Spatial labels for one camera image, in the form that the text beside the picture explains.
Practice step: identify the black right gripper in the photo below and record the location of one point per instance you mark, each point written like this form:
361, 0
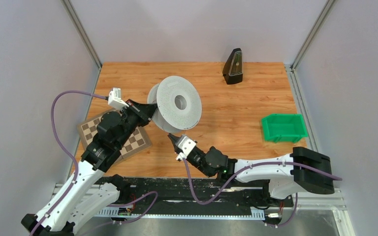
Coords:
174, 139

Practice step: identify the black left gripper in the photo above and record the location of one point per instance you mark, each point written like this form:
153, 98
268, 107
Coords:
144, 111

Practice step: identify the white plastic cable spool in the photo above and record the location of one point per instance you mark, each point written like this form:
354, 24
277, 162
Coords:
179, 104

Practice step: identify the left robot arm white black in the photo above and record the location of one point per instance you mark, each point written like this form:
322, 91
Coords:
68, 211

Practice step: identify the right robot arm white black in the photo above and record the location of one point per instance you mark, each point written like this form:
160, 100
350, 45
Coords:
302, 170

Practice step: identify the wooden chessboard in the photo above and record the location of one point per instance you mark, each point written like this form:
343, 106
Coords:
137, 142

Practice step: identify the black metronome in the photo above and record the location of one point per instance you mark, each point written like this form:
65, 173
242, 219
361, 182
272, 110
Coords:
233, 68

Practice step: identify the green plastic bin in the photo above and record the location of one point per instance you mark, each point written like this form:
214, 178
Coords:
284, 128

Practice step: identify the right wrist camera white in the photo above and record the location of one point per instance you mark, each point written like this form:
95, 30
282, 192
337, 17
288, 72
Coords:
185, 145

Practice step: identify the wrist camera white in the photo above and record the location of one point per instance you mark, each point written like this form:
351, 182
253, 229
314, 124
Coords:
115, 99
185, 145

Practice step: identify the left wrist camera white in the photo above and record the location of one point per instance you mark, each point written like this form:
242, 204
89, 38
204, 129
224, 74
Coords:
115, 99

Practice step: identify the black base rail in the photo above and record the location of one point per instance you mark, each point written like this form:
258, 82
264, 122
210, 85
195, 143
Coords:
176, 198

